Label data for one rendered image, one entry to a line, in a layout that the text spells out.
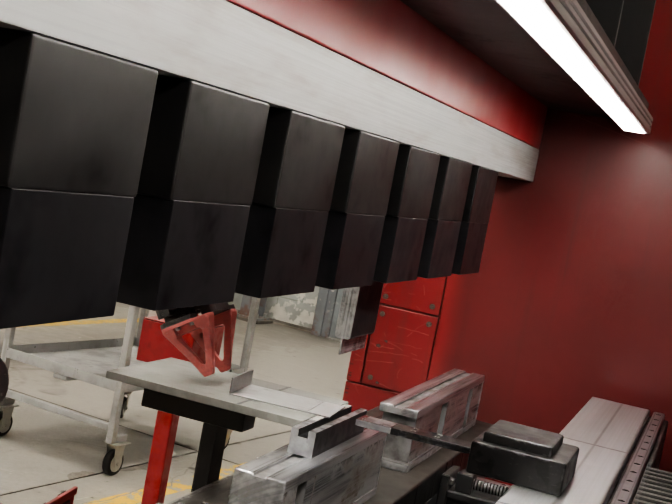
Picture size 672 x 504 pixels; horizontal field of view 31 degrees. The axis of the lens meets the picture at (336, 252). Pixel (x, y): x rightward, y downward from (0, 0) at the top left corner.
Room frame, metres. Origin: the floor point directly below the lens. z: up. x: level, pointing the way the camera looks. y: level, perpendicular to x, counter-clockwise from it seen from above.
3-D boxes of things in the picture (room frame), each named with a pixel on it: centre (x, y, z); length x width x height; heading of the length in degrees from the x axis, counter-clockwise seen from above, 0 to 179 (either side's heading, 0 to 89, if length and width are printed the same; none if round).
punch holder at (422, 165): (1.50, -0.05, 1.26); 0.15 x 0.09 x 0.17; 162
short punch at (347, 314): (1.47, -0.04, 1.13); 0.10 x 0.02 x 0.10; 162
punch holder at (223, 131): (0.93, 0.14, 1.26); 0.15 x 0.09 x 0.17; 162
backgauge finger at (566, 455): (1.42, -0.19, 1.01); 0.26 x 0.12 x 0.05; 72
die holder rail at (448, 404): (2.00, -0.21, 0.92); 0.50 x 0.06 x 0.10; 162
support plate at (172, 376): (1.52, 0.10, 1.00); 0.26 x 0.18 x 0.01; 72
